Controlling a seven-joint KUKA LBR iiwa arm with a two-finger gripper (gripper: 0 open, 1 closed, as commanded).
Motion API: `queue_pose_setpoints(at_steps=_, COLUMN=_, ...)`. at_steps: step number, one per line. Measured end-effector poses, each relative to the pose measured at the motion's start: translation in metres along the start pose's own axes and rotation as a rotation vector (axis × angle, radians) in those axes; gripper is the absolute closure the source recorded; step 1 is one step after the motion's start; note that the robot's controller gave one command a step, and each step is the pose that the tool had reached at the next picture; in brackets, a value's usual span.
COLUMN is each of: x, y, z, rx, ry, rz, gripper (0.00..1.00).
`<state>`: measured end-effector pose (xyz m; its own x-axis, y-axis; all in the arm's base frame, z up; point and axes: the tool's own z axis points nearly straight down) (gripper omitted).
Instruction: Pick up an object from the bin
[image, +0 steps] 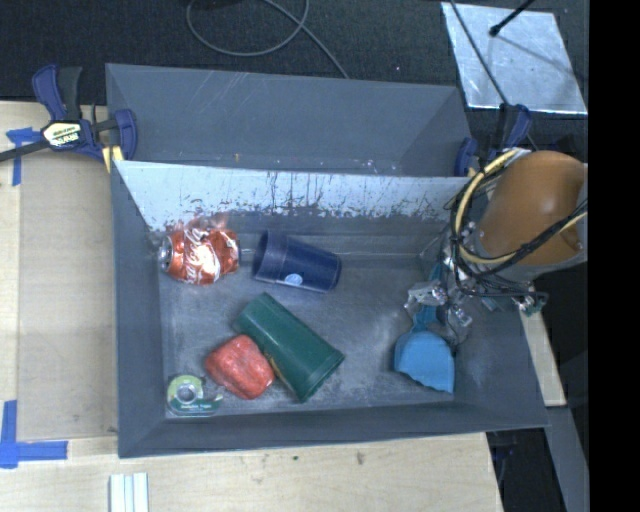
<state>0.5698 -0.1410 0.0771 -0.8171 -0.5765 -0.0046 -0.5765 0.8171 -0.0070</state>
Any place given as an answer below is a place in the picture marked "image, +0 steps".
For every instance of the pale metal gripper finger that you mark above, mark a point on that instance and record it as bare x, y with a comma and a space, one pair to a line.
460, 320
429, 296

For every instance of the grey metal bin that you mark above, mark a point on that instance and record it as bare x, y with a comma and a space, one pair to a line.
370, 310

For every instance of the dark blue cup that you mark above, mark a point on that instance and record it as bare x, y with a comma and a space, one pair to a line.
300, 262

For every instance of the dark green cup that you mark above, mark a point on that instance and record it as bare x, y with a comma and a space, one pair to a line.
290, 345

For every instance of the red toy pepper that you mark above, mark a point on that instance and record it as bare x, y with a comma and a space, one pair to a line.
240, 367

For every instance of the crushed red soda can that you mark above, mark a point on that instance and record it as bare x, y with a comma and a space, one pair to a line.
200, 252

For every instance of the green tape dispenser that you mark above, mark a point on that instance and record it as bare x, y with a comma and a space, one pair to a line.
192, 397

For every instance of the pale wood board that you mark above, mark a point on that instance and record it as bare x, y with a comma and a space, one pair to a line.
65, 300

